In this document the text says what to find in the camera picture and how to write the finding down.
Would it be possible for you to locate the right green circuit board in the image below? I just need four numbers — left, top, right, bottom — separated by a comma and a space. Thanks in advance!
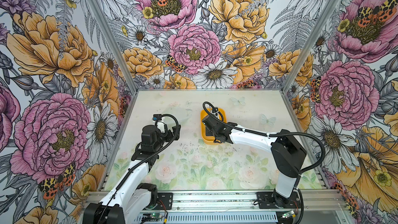
280, 210, 296, 218

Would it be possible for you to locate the green circuit board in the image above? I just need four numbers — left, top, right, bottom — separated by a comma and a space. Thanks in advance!
141, 213, 166, 224
280, 210, 296, 218

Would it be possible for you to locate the aluminium mounting rail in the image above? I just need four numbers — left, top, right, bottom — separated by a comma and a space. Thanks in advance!
168, 189, 347, 213

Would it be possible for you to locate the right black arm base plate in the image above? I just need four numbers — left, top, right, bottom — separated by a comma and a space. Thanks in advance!
254, 191, 302, 209

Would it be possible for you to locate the left green circuit board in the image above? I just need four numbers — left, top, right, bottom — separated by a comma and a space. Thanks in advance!
141, 213, 166, 224

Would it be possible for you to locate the white slotted cable duct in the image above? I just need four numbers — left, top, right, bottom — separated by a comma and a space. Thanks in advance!
133, 213, 278, 224

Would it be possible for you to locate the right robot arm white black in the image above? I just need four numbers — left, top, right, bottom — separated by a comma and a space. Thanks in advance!
202, 115, 307, 207

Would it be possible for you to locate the black corrugated cable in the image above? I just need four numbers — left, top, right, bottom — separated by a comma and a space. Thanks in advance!
96, 113, 180, 224
202, 101, 326, 175

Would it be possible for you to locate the right black corrugated cable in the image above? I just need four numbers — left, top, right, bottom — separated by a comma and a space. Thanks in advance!
202, 101, 326, 175

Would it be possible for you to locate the left black corrugated cable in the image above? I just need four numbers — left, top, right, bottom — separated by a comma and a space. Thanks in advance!
96, 113, 180, 224

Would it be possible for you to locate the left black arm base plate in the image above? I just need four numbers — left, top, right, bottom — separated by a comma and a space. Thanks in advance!
154, 192, 174, 211

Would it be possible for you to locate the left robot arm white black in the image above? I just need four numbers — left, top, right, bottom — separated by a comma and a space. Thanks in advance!
83, 123, 181, 224

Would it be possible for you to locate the yellow plastic bin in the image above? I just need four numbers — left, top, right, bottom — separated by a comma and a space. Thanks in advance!
201, 108, 227, 145

